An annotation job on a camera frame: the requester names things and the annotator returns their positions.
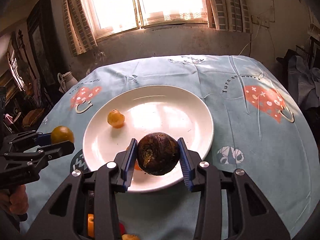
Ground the orange tangerine on plate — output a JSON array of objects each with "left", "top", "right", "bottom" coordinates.
[{"left": 125, "top": 145, "right": 142, "bottom": 172}]

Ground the small yellow-brown lime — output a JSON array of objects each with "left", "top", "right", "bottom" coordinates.
[{"left": 121, "top": 233, "right": 140, "bottom": 240}]

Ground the pile of grey clothes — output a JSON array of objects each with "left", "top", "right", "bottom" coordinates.
[{"left": 277, "top": 49, "right": 319, "bottom": 111}]

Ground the small yellow-green lime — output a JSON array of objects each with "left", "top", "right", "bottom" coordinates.
[{"left": 50, "top": 126, "right": 75, "bottom": 144}]

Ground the red tomato near gripper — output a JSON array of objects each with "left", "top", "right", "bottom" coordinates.
[{"left": 119, "top": 222, "right": 126, "bottom": 236}]

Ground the person's left hand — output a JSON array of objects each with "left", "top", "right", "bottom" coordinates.
[{"left": 0, "top": 185, "right": 29, "bottom": 215}]

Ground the right checkered curtain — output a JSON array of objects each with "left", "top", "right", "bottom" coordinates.
[{"left": 206, "top": 0, "right": 252, "bottom": 34}]

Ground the light blue patterned tablecloth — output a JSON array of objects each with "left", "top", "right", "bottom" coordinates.
[{"left": 21, "top": 55, "right": 319, "bottom": 237}]

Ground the bright window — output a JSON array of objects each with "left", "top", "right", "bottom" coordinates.
[{"left": 84, "top": 0, "right": 208, "bottom": 39}]

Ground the dark framed wall picture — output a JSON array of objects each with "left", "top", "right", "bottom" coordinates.
[{"left": 27, "top": 0, "right": 65, "bottom": 90}]

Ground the checkered curtain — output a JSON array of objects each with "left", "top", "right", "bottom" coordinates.
[
  {"left": 63, "top": 0, "right": 97, "bottom": 56},
  {"left": 206, "top": 0, "right": 252, "bottom": 34}
]

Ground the smooth orange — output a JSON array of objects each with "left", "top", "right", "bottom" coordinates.
[{"left": 87, "top": 213, "right": 95, "bottom": 238}]

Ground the left checkered curtain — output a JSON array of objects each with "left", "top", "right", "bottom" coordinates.
[{"left": 63, "top": 0, "right": 97, "bottom": 56}]

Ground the dark brown passion fruit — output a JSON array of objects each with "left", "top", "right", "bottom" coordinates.
[{"left": 137, "top": 132, "right": 181, "bottom": 176}]

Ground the white oval plate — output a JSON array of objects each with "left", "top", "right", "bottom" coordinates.
[{"left": 82, "top": 84, "right": 215, "bottom": 194}]

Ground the white ceramic jug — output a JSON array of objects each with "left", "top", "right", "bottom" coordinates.
[{"left": 57, "top": 72, "right": 78, "bottom": 93}]

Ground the small yellow fruit on plate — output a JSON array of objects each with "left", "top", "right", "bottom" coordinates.
[{"left": 107, "top": 109, "right": 125, "bottom": 128}]

